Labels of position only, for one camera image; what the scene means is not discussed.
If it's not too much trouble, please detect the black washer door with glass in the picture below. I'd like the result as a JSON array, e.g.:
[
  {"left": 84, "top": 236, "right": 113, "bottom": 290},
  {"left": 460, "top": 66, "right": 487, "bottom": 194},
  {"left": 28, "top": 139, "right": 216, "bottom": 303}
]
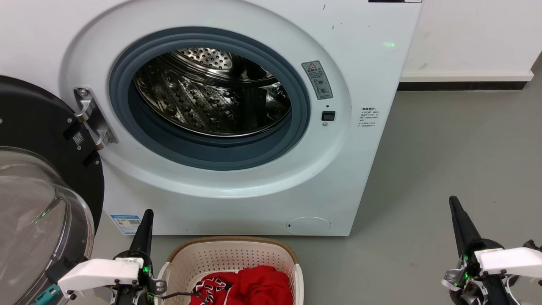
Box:
[{"left": 0, "top": 75, "right": 105, "bottom": 305}]

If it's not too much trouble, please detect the white front-load washing machine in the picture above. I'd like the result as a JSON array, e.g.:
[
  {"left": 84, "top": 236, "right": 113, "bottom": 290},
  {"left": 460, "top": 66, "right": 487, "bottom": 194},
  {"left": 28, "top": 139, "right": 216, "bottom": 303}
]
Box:
[{"left": 0, "top": 0, "right": 423, "bottom": 236}]

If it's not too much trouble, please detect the stainless steel washing machine drum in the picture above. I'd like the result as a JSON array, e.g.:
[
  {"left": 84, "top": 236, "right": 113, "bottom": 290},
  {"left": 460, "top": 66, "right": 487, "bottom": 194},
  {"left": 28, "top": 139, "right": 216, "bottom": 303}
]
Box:
[{"left": 133, "top": 47, "right": 293, "bottom": 137}]

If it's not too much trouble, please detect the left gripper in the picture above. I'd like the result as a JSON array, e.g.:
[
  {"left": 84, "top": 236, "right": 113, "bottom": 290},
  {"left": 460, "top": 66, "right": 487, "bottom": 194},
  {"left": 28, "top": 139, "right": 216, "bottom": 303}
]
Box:
[{"left": 111, "top": 209, "right": 168, "bottom": 305}]

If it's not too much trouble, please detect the small text label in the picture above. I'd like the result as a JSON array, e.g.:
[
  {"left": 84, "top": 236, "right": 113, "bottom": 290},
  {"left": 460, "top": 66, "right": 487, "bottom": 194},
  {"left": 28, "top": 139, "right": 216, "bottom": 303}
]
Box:
[{"left": 360, "top": 106, "right": 379, "bottom": 128}]

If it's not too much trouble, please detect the red printed garment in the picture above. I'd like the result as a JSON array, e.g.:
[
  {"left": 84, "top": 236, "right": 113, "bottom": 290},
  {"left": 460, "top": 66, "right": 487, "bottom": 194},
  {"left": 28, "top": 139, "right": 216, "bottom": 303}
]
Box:
[{"left": 189, "top": 266, "right": 294, "bottom": 305}]

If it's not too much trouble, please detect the cream perforated laundry basket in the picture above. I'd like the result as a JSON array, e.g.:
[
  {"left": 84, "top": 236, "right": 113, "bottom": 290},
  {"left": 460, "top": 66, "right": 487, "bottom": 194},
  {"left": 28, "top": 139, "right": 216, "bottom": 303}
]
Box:
[{"left": 155, "top": 236, "right": 304, "bottom": 305}]

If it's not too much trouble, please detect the blue energy label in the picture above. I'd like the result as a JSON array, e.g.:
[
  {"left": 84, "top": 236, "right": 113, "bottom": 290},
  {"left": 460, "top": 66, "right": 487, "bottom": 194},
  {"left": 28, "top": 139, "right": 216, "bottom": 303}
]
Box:
[{"left": 110, "top": 214, "right": 141, "bottom": 235}]

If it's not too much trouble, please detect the white and black baseboard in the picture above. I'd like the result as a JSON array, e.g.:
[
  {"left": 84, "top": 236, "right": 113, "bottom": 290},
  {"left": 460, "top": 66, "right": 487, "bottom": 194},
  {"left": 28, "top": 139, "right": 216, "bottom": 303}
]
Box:
[{"left": 398, "top": 70, "right": 535, "bottom": 91}]

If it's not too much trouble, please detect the grey warning sticker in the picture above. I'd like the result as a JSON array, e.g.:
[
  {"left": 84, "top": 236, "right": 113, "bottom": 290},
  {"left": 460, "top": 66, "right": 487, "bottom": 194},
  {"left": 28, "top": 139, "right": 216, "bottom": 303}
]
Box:
[{"left": 301, "top": 61, "right": 333, "bottom": 100}]

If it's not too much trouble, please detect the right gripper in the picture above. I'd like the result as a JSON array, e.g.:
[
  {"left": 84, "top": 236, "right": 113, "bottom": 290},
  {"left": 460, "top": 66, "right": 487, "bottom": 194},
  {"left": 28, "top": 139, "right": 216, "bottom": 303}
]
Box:
[{"left": 442, "top": 196, "right": 523, "bottom": 305}]

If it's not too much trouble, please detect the thin black cable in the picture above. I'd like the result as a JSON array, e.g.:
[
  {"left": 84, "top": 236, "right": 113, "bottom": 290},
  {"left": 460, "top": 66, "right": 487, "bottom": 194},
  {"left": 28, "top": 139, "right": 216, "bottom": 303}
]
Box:
[{"left": 158, "top": 290, "right": 212, "bottom": 305}]

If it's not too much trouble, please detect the round drain filter cover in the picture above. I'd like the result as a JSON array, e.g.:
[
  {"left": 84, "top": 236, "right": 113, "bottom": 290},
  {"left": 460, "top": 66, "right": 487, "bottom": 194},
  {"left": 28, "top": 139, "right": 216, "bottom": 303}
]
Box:
[{"left": 286, "top": 217, "right": 332, "bottom": 235}]

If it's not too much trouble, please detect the teal plastic clip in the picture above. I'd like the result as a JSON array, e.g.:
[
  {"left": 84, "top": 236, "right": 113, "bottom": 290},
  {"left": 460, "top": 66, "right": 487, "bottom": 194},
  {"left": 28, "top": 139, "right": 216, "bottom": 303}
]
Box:
[{"left": 36, "top": 284, "right": 62, "bottom": 305}]

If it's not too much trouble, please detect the grey rubber door gasket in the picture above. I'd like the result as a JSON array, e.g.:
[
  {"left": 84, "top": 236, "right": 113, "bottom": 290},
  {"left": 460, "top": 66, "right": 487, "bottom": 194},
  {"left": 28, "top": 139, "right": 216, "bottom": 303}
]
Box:
[{"left": 109, "top": 26, "right": 311, "bottom": 171}]

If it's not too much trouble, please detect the silver metal door hinge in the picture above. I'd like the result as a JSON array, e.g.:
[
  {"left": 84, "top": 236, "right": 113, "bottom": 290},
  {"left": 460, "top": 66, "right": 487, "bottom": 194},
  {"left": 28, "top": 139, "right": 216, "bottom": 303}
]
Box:
[{"left": 74, "top": 87, "right": 119, "bottom": 150}]

